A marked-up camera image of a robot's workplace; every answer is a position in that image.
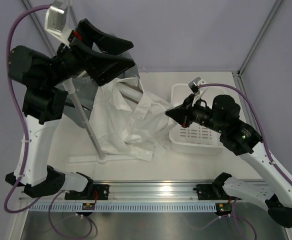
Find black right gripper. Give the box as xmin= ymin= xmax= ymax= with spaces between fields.
xmin=167 ymin=93 xmax=227 ymax=134

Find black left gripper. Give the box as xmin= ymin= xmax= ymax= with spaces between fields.
xmin=43 ymin=18 xmax=134 ymax=87

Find grey clothes hanger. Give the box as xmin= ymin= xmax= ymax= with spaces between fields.
xmin=112 ymin=78 xmax=144 ymax=105

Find white shirt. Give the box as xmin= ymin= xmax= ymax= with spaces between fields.
xmin=89 ymin=77 xmax=176 ymax=162

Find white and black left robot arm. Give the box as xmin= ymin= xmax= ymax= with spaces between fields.
xmin=5 ymin=19 xmax=135 ymax=200

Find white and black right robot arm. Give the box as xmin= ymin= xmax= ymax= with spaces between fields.
xmin=165 ymin=94 xmax=292 ymax=228

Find grey-green shirt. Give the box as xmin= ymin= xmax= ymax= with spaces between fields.
xmin=63 ymin=64 xmax=140 ymax=129

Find white plastic basket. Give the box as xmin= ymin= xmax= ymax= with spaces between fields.
xmin=169 ymin=83 xmax=224 ymax=155

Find grey clothes rack stand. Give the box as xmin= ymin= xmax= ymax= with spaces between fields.
xmin=62 ymin=0 xmax=112 ymax=165

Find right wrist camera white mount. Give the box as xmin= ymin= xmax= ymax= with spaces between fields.
xmin=188 ymin=76 xmax=207 ymax=105

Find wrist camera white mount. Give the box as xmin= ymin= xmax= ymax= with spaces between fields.
xmin=44 ymin=0 xmax=72 ymax=47
xmin=188 ymin=76 xmax=207 ymax=105

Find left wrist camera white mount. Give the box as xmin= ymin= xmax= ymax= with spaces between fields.
xmin=44 ymin=0 xmax=72 ymax=47

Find aluminium frame post left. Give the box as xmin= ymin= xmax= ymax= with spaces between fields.
xmin=20 ymin=0 xmax=56 ymax=57

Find aluminium frame post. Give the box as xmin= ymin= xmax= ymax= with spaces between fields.
xmin=20 ymin=0 xmax=56 ymax=57
xmin=237 ymin=0 xmax=285 ymax=78

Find aluminium mounting rail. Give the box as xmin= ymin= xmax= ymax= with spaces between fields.
xmin=18 ymin=181 xmax=269 ymax=202

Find white slotted cable duct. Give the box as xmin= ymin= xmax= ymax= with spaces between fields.
xmin=30 ymin=201 xmax=217 ymax=213

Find aluminium frame post right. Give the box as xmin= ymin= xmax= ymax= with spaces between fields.
xmin=237 ymin=0 xmax=285 ymax=78

